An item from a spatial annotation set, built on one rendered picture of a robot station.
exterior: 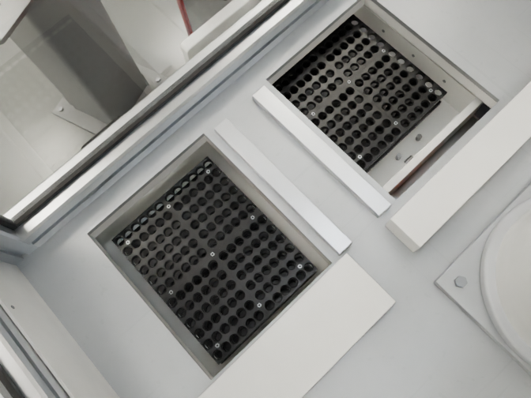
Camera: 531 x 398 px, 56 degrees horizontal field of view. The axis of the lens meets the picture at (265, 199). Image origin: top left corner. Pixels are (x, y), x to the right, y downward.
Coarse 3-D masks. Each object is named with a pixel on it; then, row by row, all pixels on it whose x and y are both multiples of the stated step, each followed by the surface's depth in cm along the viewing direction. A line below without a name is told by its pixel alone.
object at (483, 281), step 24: (528, 192) 61; (504, 216) 59; (528, 216) 54; (480, 240) 60; (504, 240) 57; (528, 240) 50; (456, 264) 59; (480, 264) 58; (504, 264) 54; (528, 264) 49; (456, 288) 58; (480, 288) 58; (504, 288) 54; (528, 288) 49; (480, 312) 57; (504, 312) 55; (528, 312) 50; (504, 336) 55; (528, 336) 53; (528, 360) 54
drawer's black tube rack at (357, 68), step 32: (352, 32) 75; (320, 64) 74; (352, 64) 74; (384, 64) 73; (288, 96) 76; (320, 96) 72; (352, 96) 72; (384, 96) 72; (416, 96) 75; (320, 128) 71; (352, 128) 71; (384, 128) 70
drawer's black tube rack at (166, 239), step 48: (192, 192) 72; (240, 192) 69; (144, 240) 70; (192, 240) 68; (240, 240) 70; (288, 240) 66; (192, 288) 69; (240, 288) 65; (288, 288) 68; (240, 336) 63
